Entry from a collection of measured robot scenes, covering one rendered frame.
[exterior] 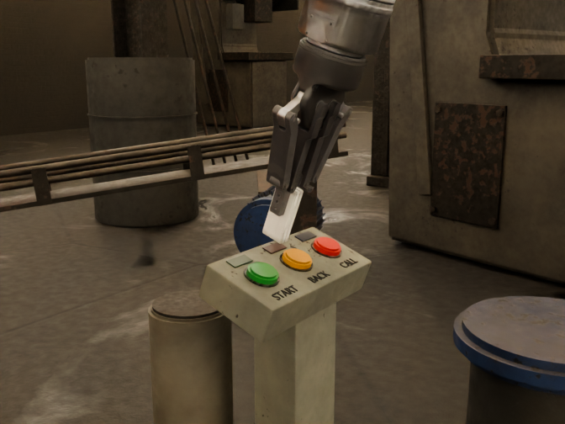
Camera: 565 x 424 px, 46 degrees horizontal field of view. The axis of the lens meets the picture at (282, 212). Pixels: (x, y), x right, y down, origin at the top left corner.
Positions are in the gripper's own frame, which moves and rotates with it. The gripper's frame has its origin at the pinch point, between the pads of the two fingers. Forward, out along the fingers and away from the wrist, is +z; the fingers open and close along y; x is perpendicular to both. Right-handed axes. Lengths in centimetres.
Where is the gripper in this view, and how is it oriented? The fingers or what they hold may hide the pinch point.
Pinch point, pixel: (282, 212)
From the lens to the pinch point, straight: 78.4
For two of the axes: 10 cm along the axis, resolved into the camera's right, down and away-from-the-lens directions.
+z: -2.8, 8.7, 4.0
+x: 7.6, 4.6, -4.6
